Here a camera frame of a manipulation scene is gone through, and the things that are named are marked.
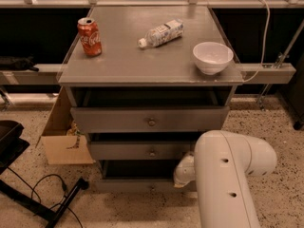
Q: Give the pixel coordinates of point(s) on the white bowl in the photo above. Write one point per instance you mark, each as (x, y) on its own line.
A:
(211, 57)

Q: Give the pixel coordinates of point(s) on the grey bottom drawer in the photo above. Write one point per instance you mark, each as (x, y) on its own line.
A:
(134, 176)

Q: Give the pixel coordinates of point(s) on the grey top drawer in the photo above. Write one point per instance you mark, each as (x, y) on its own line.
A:
(131, 119)

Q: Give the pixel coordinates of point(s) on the grey middle drawer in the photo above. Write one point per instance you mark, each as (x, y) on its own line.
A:
(113, 151)

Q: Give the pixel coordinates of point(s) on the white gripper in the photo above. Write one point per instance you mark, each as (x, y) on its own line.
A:
(182, 171)

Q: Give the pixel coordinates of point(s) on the red cola can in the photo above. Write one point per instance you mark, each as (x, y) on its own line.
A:
(89, 36)

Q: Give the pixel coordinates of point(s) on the grey drawer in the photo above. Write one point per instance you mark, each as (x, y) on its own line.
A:
(134, 176)
(131, 119)
(113, 151)

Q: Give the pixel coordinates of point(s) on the grey drawer cabinet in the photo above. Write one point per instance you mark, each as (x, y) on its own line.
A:
(125, 75)

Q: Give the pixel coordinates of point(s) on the cardboard box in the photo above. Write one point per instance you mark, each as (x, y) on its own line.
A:
(63, 142)

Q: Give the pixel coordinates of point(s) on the clear plastic water bottle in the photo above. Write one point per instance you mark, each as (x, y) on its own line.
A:
(162, 34)

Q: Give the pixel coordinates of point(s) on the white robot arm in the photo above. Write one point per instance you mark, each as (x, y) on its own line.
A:
(219, 165)

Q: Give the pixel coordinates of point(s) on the black bag on shelf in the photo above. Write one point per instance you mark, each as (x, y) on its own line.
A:
(17, 63)

